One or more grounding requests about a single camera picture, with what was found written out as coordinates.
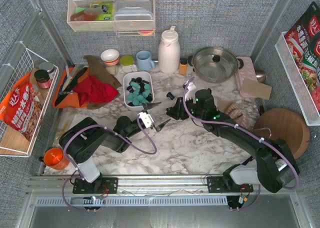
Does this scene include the steel pot with lid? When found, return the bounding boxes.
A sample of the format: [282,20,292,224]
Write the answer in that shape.
[188,46,244,84]

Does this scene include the white handle knife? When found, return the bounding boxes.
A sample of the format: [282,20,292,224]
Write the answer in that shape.
[61,66,78,92]

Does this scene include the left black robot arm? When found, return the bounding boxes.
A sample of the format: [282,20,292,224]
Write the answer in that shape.
[58,102,170,184]

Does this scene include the light blue mug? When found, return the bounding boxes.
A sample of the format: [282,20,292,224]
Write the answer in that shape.
[136,50,155,71]

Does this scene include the wire hanger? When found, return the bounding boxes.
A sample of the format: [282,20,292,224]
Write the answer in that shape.
[253,127,272,139]

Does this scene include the cardboard piece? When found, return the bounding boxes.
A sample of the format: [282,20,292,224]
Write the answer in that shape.
[240,78,272,100]

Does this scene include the white thermos jug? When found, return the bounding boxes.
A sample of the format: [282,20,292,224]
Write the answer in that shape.
[158,25,181,74]

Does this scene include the brown cloth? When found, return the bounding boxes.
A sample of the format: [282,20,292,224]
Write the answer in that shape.
[83,55,122,110]

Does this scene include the orange striped white bowl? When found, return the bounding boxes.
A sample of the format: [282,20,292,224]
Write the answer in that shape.
[100,49,120,66]

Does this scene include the tan felt pad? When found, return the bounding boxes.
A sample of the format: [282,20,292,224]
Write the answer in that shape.
[217,100,234,113]

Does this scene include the green lid sugar jar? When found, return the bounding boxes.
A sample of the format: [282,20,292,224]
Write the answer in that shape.
[119,55,138,74]

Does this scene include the red cloth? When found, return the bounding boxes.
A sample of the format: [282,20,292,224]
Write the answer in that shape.
[72,75,119,106]

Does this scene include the pink tray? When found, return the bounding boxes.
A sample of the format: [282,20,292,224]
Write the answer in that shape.
[234,56,258,98]

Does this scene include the orange cup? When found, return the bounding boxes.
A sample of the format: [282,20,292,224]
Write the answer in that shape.
[43,147,70,171]

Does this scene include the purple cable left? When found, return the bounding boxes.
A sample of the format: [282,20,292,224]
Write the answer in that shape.
[61,116,158,211]

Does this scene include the round wooden board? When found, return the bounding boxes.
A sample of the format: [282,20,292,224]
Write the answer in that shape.
[253,108,310,159]

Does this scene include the clear plastic food containers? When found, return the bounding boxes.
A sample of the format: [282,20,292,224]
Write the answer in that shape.
[113,0,154,31]

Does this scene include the glass spice jar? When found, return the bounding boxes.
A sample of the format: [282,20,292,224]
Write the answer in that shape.
[106,65,119,76]

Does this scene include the purple cable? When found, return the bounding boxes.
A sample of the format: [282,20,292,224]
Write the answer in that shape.
[61,116,158,211]
[182,76,300,211]

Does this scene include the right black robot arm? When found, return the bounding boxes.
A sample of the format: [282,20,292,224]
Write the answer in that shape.
[166,88,300,193]

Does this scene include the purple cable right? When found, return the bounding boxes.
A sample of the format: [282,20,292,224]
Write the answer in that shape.
[182,76,300,211]

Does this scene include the yellow spice jar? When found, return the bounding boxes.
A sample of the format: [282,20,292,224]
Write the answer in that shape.
[179,57,188,76]

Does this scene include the orange tray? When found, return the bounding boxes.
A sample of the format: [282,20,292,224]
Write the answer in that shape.
[51,65,89,109]

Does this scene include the black kitchen knife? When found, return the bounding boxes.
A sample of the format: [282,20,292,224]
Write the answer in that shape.
[54,67,89,107]

